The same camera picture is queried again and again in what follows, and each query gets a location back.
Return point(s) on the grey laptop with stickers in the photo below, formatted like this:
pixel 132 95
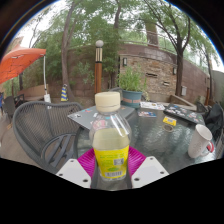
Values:
pixel 83 118

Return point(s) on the clear bottle with yellow label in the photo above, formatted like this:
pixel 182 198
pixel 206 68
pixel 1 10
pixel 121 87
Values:
pixel 110 156

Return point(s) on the white mug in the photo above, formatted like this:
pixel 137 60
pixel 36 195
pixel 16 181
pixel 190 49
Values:
pixel 198 140

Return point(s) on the black laptop with stickers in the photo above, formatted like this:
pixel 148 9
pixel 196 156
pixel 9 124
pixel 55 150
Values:
pixel 183 112

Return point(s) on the white sticker sheet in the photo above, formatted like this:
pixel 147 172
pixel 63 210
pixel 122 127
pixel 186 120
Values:
pixel 152 105

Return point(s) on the black jacket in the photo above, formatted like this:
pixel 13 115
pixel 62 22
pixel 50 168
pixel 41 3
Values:
pixel 216 120

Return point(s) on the slender leaning tree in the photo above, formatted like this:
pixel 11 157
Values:
pixel 65 66

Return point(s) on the small blue card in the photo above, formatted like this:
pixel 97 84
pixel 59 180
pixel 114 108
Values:
pixel 147 114

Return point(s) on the dark forked tree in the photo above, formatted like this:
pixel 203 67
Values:
pixel 180 73

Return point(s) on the orange patio umbrella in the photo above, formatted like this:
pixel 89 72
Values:
pixel 20 61

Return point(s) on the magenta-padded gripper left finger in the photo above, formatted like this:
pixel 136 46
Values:
pixel 75 173

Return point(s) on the grey mesh patio chair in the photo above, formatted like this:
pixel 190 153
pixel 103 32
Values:
pixel 33 123

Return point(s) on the short wooden lamp post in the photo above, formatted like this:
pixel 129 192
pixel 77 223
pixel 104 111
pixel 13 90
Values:
pixel 208 93

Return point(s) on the dark folding chair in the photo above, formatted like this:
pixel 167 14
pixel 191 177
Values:
pixel 10 105

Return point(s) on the flat round red coaster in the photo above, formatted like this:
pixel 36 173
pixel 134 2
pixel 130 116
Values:
pixel 212 149

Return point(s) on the wooden lamp post with globe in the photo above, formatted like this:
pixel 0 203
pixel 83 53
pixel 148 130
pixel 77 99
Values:
pixel 98 73

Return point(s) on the grey wall box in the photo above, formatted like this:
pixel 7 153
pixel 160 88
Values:
pixel 183 91

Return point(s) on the wall lantern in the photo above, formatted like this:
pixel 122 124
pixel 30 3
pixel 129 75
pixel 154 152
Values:
pixel 174 70
pixel 124 61

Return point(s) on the potted green plant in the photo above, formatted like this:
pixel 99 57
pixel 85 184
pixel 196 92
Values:
pixel 131 80

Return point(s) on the wooden bench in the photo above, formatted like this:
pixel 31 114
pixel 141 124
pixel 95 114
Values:
pixel 31 92

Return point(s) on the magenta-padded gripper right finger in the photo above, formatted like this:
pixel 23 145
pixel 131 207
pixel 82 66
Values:
pixel 148 171

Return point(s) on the blue and yellow striped cone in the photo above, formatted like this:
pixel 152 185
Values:
pixel 64 95

